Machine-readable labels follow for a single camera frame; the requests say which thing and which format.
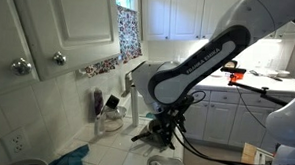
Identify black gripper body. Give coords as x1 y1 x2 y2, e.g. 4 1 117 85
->
158 107 184 132

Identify silver metal bowl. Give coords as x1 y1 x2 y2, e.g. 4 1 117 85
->
146 118 175 150

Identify white bowl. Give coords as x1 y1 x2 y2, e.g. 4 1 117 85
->
276 69 291 79

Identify blue sponge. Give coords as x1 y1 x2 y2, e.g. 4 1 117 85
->
145 111 156 120

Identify white kitchen sink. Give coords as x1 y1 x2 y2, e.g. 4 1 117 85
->
136 88 155 119

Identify round silver lid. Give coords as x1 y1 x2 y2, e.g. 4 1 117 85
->
116 105 128 121

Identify white lower cabinet row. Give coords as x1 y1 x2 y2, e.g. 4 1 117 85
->
182 87 290 154

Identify white cabinet row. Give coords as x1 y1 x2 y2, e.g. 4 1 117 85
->
182 87 290 154
138 0 295 48

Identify purple soap bottle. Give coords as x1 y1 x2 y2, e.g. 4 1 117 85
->
91 87 105 118

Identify wooden work table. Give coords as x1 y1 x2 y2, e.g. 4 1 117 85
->
237 142 259 165

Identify blue terry cloth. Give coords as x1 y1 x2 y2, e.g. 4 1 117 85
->
48 142 91 165

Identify floral window curtain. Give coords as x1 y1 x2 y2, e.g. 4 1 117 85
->
83 4 146 80

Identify white plate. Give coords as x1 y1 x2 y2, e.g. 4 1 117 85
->
254 67 279 78

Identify white upper cabinet row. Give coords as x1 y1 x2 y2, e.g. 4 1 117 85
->
138 0 295 48

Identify round silver cabinet knob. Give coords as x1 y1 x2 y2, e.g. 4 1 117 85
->
51 50 68 67
9 56 33 77

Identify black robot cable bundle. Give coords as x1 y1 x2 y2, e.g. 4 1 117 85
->
170 89 295 165

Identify camera with orange mount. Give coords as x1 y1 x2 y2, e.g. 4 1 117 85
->
220 66 248 83

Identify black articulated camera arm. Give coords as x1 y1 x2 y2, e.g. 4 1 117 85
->
227 80 291 108

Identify aluminium mounting frame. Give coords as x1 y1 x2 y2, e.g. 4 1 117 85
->
252 146 279 165

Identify white upper wall cabinet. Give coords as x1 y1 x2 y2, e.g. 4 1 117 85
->
0 0 124 104

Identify white wall outlet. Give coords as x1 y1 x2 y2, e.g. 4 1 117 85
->
0 125 32 162

